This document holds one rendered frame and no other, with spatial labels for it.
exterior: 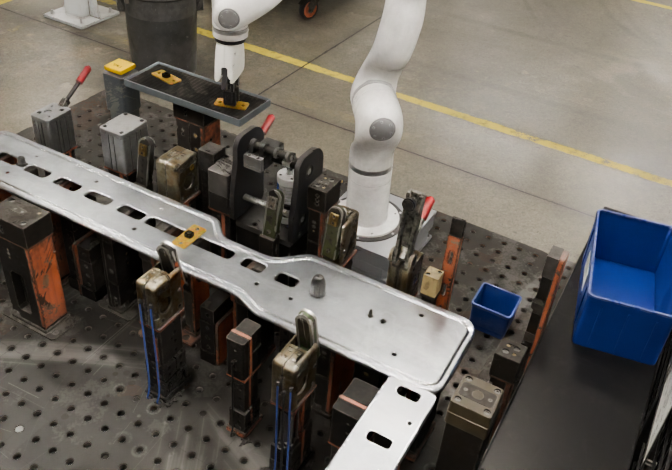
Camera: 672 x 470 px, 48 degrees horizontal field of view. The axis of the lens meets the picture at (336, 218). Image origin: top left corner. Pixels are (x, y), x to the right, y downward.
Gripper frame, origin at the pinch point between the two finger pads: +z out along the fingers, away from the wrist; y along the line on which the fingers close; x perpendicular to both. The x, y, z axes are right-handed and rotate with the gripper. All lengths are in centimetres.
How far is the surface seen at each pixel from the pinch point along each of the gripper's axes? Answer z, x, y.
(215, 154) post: 9.2, 0.4, 13.8
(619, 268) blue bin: 15, 97, 22
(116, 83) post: 6.4, -35.0, -8.0
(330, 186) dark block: 6.8, 30.7, 22.4
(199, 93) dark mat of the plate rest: 2.6, -9.6, -3.0
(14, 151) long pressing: 19, -54, 14
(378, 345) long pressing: 19, 49, 57
